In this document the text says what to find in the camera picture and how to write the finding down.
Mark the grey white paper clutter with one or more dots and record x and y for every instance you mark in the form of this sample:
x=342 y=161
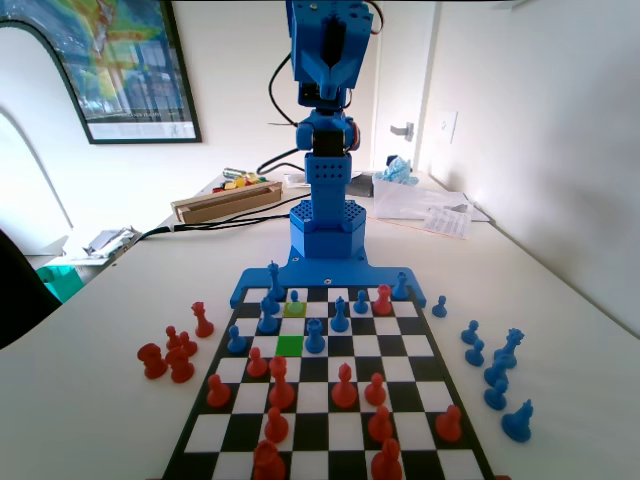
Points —
x=107 y=242

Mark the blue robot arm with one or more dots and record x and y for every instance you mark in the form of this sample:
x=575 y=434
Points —
x=327 y=220

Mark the blue plush toy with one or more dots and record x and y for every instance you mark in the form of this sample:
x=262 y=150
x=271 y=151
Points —
x=397 y=170

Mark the blue chess queen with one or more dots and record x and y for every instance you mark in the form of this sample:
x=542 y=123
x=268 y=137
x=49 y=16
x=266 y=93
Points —
x=510 y=345

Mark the silver foil roll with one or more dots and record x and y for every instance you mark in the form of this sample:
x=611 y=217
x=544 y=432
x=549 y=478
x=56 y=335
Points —
x=234 y=173

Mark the black white chessboard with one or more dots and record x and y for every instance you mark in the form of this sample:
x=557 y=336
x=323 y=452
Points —
x=395 y=350

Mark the red arm base plate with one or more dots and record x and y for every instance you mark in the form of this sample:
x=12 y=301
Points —
x=502 y=477

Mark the blue chess rook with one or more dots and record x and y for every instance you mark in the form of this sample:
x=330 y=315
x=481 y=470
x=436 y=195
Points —
x=314 y=340
x=400 y=290

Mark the blue arm base plate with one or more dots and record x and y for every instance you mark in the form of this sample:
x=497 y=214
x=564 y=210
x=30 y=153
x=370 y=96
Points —
x=320 y=275

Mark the green box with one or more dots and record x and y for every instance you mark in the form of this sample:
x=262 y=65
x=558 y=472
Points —
x=60 y=282

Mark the black chair back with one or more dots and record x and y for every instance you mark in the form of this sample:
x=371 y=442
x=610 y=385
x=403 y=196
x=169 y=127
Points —
x=20 y=300

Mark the red chess rook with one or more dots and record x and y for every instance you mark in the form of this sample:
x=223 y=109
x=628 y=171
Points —
x=382 y=302
x=268 y=462

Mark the red chess bishop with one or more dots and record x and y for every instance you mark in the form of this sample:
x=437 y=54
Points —
x=344 y=392
x=386 y=462

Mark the printed paper sheet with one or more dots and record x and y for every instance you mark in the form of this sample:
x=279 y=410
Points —
x=450 y=222

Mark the long cardboard box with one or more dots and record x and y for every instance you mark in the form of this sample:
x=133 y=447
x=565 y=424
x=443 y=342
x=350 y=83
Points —
x=225 y=207

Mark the red chess king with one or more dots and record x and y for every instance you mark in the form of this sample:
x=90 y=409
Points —
x=281 y=390

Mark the black-framed map poster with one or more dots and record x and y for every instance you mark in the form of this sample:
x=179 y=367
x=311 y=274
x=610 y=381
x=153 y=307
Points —
x=125 y=60

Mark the dark grey pad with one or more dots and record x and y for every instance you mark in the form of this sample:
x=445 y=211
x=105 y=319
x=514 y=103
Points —
x=360 y=185

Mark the red chess queen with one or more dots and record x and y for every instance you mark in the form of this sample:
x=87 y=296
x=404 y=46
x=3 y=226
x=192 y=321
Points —
x=202 y=325

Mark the white door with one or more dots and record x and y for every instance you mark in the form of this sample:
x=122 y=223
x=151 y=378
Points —
x=400 y=60

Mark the red chess pawn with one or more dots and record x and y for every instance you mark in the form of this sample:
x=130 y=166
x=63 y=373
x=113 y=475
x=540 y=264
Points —
x=188 y=346
x=256 y=366
x=375 y=394
x=380 y=427
x=448 y=426
x=218 y=394
x=276 y=430
x=172 y=340

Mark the red chess knight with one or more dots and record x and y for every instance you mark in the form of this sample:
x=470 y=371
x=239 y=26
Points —
x=181 y=369
x=152 y=362

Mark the white arched frame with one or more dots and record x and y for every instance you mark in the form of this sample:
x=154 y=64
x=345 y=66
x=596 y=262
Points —
x=35 y=85

